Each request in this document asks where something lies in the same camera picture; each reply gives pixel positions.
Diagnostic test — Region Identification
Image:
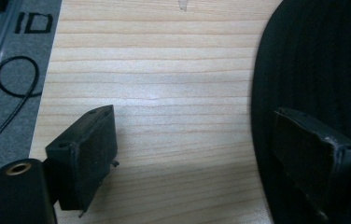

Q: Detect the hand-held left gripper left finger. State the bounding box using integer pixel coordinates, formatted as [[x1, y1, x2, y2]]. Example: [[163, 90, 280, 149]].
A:
[[45, 104, 120, 218]]

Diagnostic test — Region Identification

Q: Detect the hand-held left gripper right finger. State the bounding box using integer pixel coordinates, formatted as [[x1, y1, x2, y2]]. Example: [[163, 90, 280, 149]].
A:
[[271, 106, 351, 224]]

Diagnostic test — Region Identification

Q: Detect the black cloth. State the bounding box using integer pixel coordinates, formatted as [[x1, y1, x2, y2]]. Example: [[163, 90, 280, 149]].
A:
[[250, 0, 351, 224]]

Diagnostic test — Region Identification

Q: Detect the thin black cable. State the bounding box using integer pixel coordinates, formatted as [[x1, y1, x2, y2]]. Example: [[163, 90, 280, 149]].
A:
[[0, 55, 43, 165]]

